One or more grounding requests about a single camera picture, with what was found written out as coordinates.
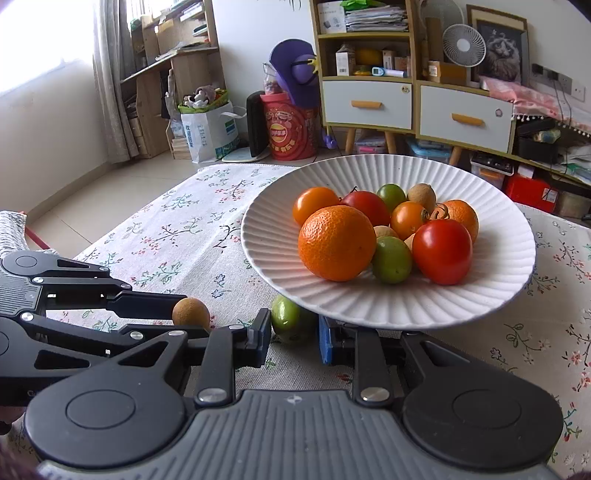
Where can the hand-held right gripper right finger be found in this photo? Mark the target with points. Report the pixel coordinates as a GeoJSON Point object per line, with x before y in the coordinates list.
{"type": "Point", "coordinates": [325, 346]}

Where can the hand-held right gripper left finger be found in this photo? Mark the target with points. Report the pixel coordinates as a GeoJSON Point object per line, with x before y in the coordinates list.
{"type": "Point", "coordinates": [265, 334]}

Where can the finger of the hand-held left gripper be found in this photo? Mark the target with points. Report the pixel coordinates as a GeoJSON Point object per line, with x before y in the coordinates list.
{"type": "Point", "coordinates": [92, 341]}
{"type": "Point", "coordinates": [147, 304]}

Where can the green tomato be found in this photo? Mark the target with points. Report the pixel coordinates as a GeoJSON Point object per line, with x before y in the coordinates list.
{"type": "Point", "coordinates": [391, 259]}
{"type": "Point", "coordinates": [391, 196]}
{"type": "Point", "coordinates": [292, 323]}

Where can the small brown kiwi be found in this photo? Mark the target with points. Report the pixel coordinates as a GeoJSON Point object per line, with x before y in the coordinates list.
{"type": "Point", "coordinates": [190, 314]}
{"type": "Point", "coordinates": [421, 197]}
{"type": "Point", "coordinates": [385, 231]}

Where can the orange mandarin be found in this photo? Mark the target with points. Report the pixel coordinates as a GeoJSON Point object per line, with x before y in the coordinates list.
{"type": "Point", "coordinates": [462, 219]}
{"type": "Point", "coordinates": [337, 243]}

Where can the orange tomato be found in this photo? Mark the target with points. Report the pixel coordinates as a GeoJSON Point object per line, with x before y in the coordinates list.
{"type": "Point", "coordinates": [314, 202]}
{"type": "Point", "coordinates": [407, 220]}

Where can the red tomato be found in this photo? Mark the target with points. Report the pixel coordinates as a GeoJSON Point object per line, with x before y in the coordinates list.
{"type": "Point", "coordinates": [367, 207]}
{"type": "Point", "coordinates": [442, 252]}

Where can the white ribbed plate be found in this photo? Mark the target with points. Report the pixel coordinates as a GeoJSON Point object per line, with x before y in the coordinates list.
{"type": "Point", "coordinates": [498, 230]}

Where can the grey knitted cushion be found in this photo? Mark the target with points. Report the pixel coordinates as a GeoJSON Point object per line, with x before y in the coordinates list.
{"type": "Point", "coordinates": [18, 230]}

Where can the floral tablecloth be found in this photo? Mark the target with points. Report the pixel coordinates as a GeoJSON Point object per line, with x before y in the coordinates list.
{"type": "Point", "coordinates": [184, 230]}

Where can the white paper bag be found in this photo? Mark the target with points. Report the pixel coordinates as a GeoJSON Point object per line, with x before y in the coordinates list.
{"type": "Point", "coordinates": [210, 136]}

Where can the red bucket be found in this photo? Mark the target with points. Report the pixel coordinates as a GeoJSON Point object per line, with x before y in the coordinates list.
{"type": "Point", "coordinates": [288, 129]}

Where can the black flat board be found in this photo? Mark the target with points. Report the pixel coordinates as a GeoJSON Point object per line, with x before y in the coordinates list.
{"type": "Point", "coordinates": [255, 124]}

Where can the plush toys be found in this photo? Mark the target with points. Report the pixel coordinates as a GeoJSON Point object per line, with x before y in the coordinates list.
{"type": "Point", "coordinates": [201, 96]}

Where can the clear plastic storage box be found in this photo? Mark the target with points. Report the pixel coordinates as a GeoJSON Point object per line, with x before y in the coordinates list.
{"type": "Point", "coordinates": [427, 150]}

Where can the grey curtain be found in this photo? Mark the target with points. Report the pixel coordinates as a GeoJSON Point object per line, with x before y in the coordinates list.
{"type": "Point", "coordinates": [113, 78]}

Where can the wooden bookshelf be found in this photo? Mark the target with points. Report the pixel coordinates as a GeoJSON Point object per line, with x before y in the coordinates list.
{"type": "Point", "coordinates": [184, 69]}

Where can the tall wooden cabinet white drawer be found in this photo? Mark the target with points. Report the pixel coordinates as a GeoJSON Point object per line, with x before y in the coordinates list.
{"type": "Point", "coordinates": [364, 104]}

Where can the red box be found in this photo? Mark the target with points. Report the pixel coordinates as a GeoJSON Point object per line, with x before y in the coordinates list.
{"type": "Point", "coordinates": [528, 191]}

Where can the low wooden cabinet white drawer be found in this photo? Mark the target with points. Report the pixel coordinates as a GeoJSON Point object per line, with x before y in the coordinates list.
{"type": "Point", "coordinates": [461, 117]}

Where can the purple hat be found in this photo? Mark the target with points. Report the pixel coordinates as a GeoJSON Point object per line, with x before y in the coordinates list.
{"type": "Point", "coordinates": [293, 69]}

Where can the pink cloth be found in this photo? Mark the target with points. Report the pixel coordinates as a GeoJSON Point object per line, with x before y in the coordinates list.
{"type": "Point", "coordinates": [531, 99]}

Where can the small white fan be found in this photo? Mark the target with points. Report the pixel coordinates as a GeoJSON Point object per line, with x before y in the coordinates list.
{"type": "Point", "coordinates": [464, 46]}

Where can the stack of papers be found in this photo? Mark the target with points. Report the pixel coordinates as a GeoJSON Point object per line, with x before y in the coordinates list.
{"type": "Point", "coordinates": [376, 18]}

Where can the framed cat picture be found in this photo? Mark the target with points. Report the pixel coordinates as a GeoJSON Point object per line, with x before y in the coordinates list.
{"type": "Point", "coordinates": [503, 50]}

